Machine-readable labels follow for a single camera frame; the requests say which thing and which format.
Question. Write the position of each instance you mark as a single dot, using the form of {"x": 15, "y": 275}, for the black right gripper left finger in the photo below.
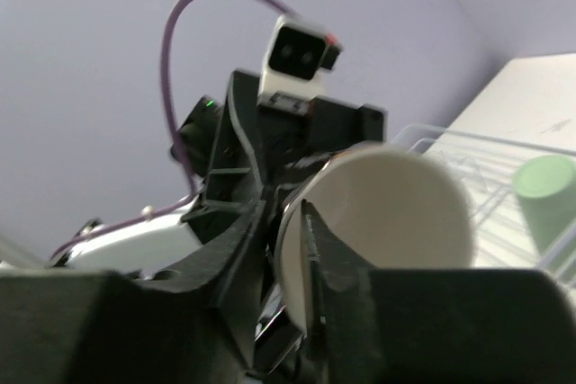
{"x": 199, "y": 326}

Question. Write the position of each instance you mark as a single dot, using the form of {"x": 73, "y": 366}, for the light green plastic cup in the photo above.
{"x": 545, "y": 191}

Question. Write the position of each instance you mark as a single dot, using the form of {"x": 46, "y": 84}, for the clear wire dish rack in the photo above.
{"x": 485, "y": 166}

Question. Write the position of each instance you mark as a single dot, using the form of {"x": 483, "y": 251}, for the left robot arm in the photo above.
{"x": 155, "y": 239}

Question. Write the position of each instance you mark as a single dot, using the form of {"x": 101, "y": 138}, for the black mug cream interior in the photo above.
{"x": 396, "y": 209}

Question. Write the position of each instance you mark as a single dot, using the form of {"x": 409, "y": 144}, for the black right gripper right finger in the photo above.
{"x": 334, "y": 310}

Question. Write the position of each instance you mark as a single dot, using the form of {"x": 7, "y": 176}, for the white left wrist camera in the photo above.
{"x": 296, "y": 54}

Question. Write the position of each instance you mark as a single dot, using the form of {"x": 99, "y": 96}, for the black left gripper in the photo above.
{"x": 243, "y": 150}

